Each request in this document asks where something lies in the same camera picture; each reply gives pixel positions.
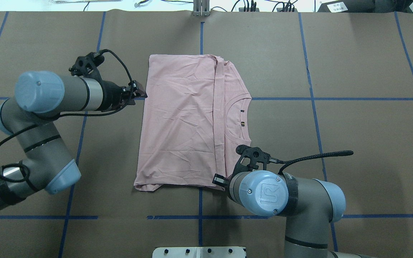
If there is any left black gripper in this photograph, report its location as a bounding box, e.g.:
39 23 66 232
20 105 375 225
101 81 148 111

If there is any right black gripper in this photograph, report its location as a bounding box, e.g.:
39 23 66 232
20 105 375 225
212 173 234 194

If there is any pink Snoopy t-shirt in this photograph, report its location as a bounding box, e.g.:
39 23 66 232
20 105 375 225
133 54 252 192

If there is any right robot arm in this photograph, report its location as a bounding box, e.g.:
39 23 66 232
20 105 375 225
212 170 365 258

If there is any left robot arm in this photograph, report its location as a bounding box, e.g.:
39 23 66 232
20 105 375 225
0 71 147 211

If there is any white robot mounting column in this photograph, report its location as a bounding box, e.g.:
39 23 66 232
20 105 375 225
152 246 247 258

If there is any black power box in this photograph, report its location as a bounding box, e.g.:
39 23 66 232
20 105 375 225
316 0 375 13

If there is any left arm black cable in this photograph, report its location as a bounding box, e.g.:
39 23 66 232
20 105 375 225
0 49 137 192

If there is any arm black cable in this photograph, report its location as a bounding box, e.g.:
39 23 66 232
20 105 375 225
270 150 354 175
0 49 137 192

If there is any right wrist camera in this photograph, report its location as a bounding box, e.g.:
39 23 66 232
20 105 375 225
232 145 280 176

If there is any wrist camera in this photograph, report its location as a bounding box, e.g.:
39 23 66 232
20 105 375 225
68 52 105 82
232 145 280 176

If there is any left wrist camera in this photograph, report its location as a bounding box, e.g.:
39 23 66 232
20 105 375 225
68 52 105 82

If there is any aluminium frame post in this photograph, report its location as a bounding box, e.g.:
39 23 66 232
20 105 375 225
192 0 211 17

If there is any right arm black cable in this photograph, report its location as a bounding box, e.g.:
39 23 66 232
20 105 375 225
270 150 354 175

